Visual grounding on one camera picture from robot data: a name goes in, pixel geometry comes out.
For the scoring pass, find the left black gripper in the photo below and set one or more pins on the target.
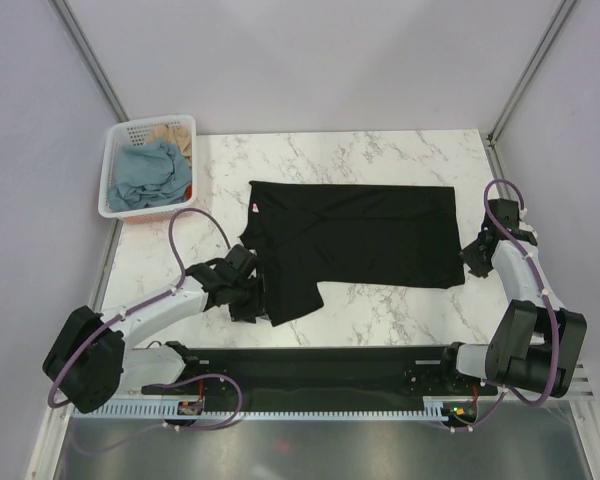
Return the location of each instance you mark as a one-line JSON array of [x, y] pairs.
[[256, 306]]

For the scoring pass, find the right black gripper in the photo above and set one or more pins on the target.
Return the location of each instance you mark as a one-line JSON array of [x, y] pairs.
[[478, 267]]

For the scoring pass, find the black t shirt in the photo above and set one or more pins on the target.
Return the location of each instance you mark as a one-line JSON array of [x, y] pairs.
[[388, 235]]

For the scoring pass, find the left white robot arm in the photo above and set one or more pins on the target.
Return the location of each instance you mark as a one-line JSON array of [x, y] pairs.
[[97, 355]]

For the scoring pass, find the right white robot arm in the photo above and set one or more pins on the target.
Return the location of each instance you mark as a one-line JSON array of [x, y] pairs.
[[538, 341]]

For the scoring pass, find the blue t shirt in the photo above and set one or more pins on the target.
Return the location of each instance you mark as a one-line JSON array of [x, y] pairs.
[[148, 176]]

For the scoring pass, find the white plastic basket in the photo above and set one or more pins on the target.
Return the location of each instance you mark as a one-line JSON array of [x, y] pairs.
[[135, 132]]

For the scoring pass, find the beige t shirt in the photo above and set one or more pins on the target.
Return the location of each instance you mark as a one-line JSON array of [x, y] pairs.
[[177, 135]]

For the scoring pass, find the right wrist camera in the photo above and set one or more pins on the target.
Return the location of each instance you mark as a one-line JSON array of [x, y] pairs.
[[527, 227]]

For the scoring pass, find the right aluminium frame post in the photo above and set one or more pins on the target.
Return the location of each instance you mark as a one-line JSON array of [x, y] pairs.
[[548, 39]]

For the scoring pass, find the aluminium frame post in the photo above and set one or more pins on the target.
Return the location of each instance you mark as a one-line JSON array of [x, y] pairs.
[[548, 39], [72, 27]]

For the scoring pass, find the white slotted cable duct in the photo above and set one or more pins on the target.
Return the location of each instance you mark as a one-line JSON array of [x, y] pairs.
[[432, 409]]

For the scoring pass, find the left aluminium frame post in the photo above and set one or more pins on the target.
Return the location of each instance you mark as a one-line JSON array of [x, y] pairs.
[[72, 27]]

